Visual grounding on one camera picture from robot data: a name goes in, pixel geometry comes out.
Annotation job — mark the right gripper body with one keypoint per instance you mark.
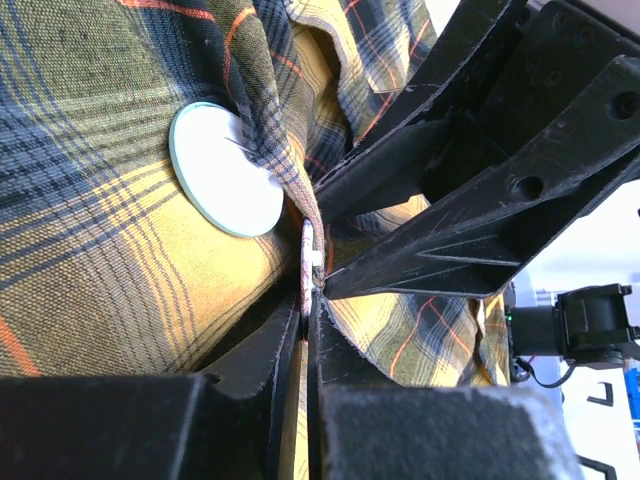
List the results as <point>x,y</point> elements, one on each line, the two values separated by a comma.
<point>548,61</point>

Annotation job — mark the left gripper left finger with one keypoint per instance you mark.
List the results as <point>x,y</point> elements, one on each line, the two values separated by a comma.
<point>235,419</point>

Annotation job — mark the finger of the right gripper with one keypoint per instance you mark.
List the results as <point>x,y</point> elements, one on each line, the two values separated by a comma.
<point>385,167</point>
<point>475,240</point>

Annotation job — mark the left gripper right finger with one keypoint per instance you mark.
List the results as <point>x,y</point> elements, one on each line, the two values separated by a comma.
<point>362,425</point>

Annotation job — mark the yellow plaid shirt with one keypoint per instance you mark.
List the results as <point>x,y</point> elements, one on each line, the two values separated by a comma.
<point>108,269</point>

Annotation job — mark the round green white brooch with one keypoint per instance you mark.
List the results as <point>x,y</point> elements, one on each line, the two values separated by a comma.
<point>216,172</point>

